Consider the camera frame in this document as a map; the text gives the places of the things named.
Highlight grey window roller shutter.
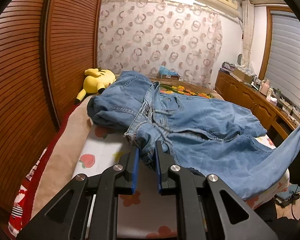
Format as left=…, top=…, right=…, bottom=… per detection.
left=265, top=10, right=300, bottom=112

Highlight yellow Pikachu plush toy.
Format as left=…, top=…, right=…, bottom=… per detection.
left=75, top=68, right=116, bottom=104

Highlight beige bed cover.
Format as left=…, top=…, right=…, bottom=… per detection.
left=31, top=97, right=91, bottom=217

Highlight wooden sideboard cabinet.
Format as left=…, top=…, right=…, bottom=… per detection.
left=215, top=70, right=298, bottom=141

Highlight blue denim jeans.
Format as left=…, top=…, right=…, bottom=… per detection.
left=87, top=71, right=300, bottom=199

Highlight cardboard box on sideboard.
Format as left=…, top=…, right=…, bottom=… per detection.
left=232, top=67, right=256, bottom=83

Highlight white floral bed sheet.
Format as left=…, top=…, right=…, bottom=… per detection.
left=71, top=125, right=290, bottom=240

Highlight pink thermos bottle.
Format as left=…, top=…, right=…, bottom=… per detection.
left=259, top=79, right=270, bottom=96

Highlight brown floral blanket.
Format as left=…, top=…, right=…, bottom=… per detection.
left=150, top=77, right=224, bottom=100

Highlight patterned lace curtain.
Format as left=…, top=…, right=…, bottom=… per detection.
left=97, top=0, right=223, bottom=87

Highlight white wall air conditioner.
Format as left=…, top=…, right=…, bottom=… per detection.
left=195, top=0, right=239, bottom=18

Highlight cardboard box with blue bag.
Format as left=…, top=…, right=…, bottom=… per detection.
left=158, top=66, right=180, bottom=80

